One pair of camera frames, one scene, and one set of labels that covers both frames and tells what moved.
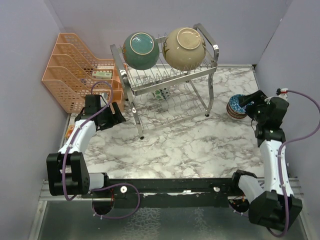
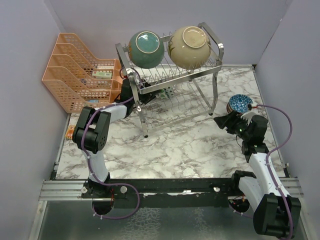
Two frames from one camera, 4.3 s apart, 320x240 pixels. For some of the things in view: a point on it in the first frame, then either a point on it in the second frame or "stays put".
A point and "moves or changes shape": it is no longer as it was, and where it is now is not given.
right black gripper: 257,97 -> 229,121
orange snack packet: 70,129 stays put
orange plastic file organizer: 72,71 stays put
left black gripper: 115,118 -> 149,96
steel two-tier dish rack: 162,94 moves or changes shape
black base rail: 170,192 stays put
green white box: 101,75 stays put
